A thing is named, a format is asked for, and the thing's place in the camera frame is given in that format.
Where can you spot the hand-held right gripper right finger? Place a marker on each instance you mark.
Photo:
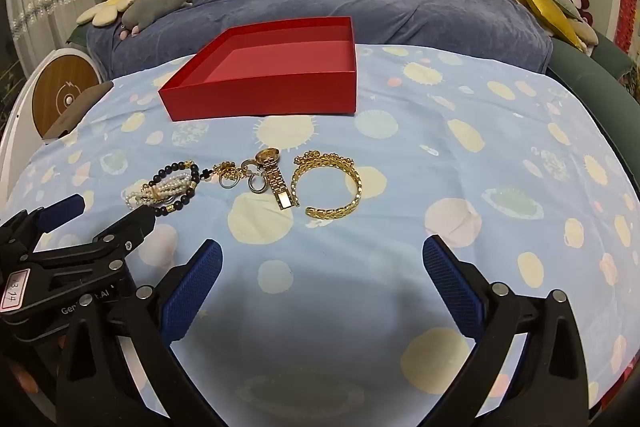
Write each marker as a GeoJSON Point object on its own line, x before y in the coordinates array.
{"type": "Point", "coordinates": [450, 284]}

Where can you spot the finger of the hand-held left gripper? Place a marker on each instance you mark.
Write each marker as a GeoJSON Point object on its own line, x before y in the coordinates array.
{"type": "Point", "coordinates": [132, 229]}
{"type": "Point", "coordinates": [62, 209]}

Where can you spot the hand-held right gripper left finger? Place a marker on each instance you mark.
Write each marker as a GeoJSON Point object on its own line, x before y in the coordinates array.
{"type": "Point", "coordinates": [192, 289]}

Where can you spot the gold bangle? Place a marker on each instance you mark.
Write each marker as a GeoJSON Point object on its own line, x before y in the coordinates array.
{"type": "Point", "coordinates": [356, 194]}

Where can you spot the gold wrist watch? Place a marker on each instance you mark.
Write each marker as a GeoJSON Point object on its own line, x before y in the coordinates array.
{"type": "Point", "coordinates": [274, 177]}

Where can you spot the red cardboard box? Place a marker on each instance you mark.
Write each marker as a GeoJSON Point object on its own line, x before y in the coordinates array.
{"type": "Point", "coordinates": [270, 94]}

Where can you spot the white device with wooden disc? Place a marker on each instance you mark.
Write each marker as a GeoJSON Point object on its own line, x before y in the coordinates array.
{"type": "Point", "coordinates": [57, 92]}

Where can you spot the flower shaped cushion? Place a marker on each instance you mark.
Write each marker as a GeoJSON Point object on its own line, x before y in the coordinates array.
{"type": "Point", "coordinates": [112, 4]}

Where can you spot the grey plush toy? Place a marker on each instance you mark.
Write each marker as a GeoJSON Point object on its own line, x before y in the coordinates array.
{"type": "Point", "coordinates": [155, 4]}

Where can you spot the green sofa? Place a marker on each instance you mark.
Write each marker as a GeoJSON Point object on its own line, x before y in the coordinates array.
{"type": "Point", "coordinates": [585, 74]}

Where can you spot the gold cushion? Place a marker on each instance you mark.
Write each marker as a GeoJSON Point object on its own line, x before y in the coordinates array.
{"type": "Point", "coordinates": [542, 4]}

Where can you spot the red patterned wall hanging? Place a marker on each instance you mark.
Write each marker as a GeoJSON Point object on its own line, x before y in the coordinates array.
{"type": "Point", "coordinates": [627, 2]}

